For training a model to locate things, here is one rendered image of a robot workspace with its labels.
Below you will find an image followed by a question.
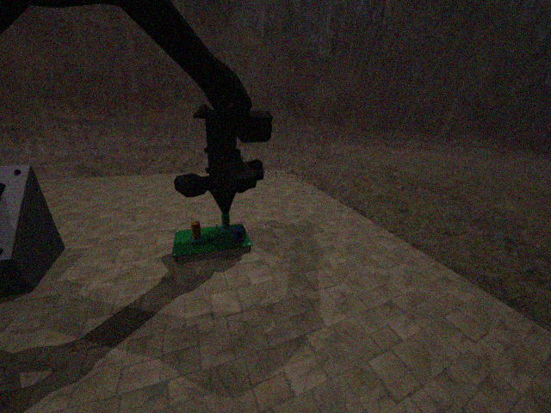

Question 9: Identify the green circuit board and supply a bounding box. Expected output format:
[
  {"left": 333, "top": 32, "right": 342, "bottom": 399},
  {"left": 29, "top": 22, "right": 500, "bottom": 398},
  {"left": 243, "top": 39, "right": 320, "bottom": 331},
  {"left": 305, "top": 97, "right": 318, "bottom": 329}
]
[{"left": 172, "top": 213, "right": 252, "bottom": 263}]

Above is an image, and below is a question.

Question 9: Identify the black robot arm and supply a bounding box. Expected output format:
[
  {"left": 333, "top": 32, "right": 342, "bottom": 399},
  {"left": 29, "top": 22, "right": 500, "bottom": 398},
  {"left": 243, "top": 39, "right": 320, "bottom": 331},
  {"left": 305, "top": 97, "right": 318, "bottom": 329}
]
[{"left": 0, "top": 0, "right": 273, "bottom": 193}]

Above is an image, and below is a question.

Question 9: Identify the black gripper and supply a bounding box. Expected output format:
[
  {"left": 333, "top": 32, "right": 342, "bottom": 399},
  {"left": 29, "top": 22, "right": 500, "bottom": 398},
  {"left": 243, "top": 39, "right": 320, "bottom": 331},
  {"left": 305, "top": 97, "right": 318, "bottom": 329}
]
[{"left": 174, "top": 143, "right": 240, "bottom": 215}]

